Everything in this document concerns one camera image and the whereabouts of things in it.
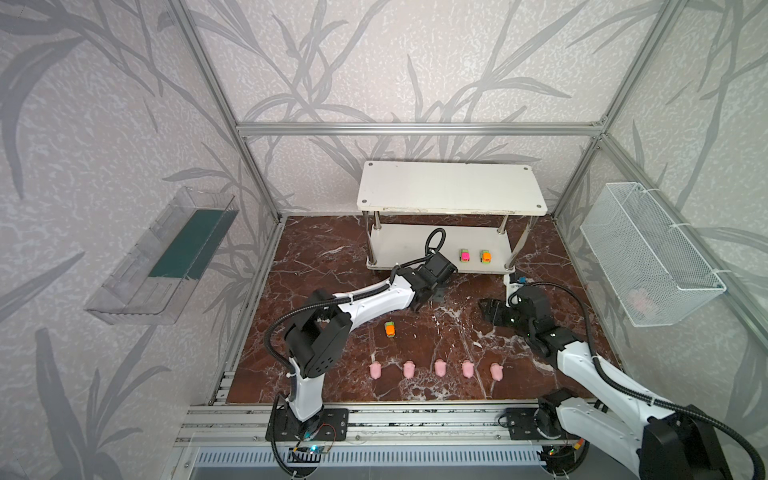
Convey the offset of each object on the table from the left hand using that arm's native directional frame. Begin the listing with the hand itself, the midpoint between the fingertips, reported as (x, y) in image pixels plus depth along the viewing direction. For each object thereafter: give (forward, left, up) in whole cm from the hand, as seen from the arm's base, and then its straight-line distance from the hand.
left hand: (439, 281), depth 90 cm
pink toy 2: (-24, +9, -8) cm, 26 cm away
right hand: (-4, -14, +1) cm, 15 cm away
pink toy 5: (-24, -15, -7) cm, 29 cm away
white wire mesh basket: (-13, -43, +25) cm, 51 cm away
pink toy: (-24, +18, -8) cm, 31 cm away
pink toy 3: (-23, 0, -8) cm, 24 cm away
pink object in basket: (-11, -48, +12) cm, 51 cm away
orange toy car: (-12, +15, -8) cm, 21 cm away
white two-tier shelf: (+7, -10, +24) cm, 27 cm away
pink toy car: (+11, -10, -3) cm, 15 cm away
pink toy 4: (-23, -8, -9) cm, 26 cm away
